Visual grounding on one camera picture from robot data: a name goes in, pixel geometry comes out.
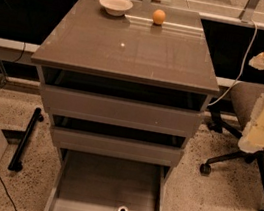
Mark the grey drawer cabinet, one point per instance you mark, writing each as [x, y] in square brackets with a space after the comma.
[129, 58]

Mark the middle grey drawer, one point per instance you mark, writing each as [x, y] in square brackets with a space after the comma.
[116, 147]

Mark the open bottom grey drawer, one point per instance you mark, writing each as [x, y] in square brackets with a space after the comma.
[88, 182]

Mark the top grey drawer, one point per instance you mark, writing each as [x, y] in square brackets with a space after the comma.
[125, 113]

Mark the brown office chair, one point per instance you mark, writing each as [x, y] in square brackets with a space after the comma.
[243, 97]

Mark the orange fruit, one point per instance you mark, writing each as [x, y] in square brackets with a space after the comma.
[159, 17]

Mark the white bowl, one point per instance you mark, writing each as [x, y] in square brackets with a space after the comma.
[116, 7]

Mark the black metal bar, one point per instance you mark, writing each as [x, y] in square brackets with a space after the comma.
[16, 163]

